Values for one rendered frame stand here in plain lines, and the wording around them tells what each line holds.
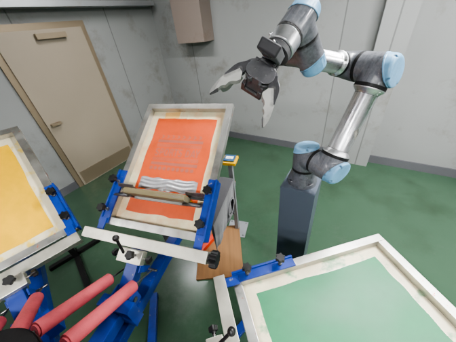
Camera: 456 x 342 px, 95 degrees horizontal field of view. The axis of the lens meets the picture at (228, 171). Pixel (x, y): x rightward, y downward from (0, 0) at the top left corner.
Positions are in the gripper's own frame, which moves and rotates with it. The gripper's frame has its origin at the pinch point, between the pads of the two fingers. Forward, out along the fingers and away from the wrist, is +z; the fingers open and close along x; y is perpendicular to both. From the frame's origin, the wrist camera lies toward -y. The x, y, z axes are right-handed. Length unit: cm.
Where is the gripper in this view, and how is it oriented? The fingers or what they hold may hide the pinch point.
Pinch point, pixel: (235, 110)
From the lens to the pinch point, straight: 50.6
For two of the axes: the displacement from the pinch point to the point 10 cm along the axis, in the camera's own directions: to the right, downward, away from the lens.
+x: -8.4, -5.5, 0.6
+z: -5.5, 8.3, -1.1
